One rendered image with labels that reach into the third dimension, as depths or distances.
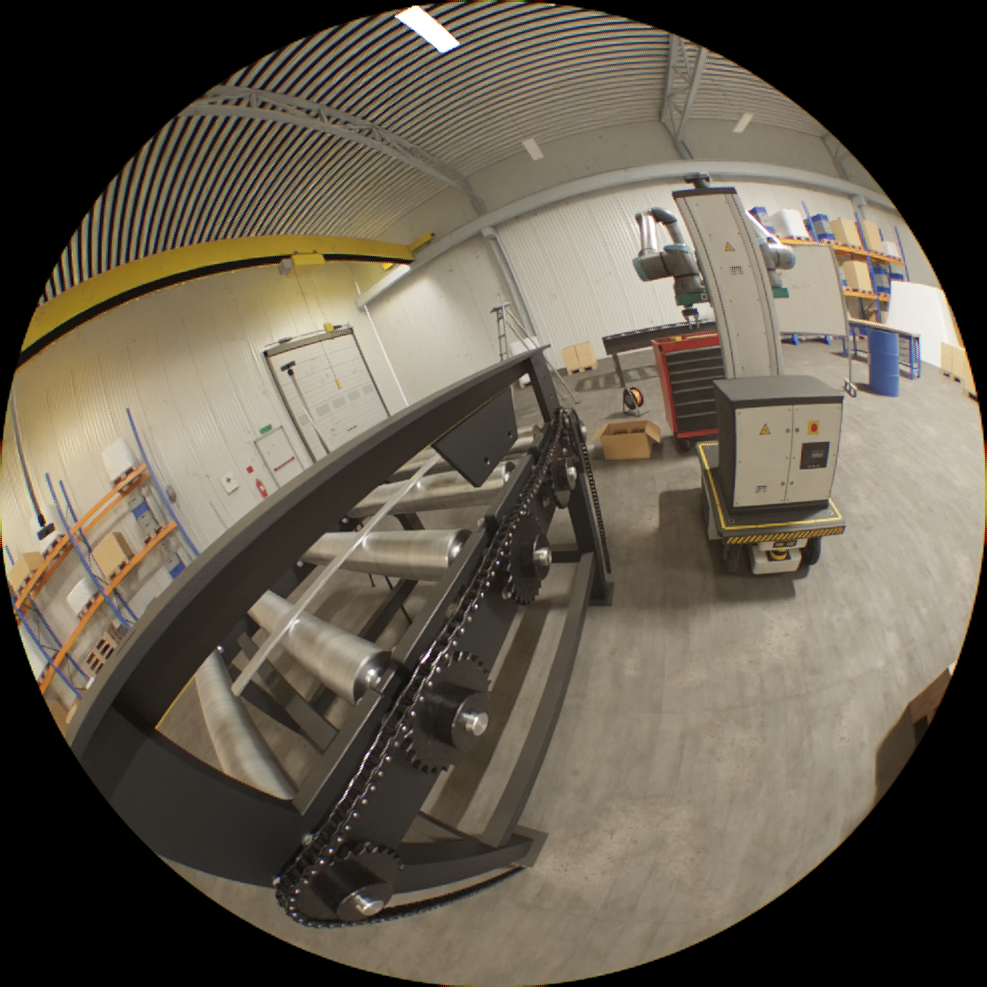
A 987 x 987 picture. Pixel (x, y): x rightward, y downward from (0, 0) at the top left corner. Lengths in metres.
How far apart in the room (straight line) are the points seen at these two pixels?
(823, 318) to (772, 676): 4.33
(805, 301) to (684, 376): 2.93
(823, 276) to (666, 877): 5.26
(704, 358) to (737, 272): 1.01
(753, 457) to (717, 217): 1.12
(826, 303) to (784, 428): 3.76
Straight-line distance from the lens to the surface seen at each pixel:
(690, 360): 2.43
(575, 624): 1.04
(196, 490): 9.35
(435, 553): 0.57
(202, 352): 10.63
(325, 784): 0.38
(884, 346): 5.39
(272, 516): 0.21
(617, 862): 1.22
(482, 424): 0.56
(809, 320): 4.87
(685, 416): 2.52
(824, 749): 1.42
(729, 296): 1.62
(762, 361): 1.69
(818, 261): 4.98
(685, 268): 1.69
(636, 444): 2.63
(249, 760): 0.58
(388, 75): 8.51
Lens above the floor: 1.19
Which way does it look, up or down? 25 degrees down
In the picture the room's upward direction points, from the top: 23 degrees counter-clockwise
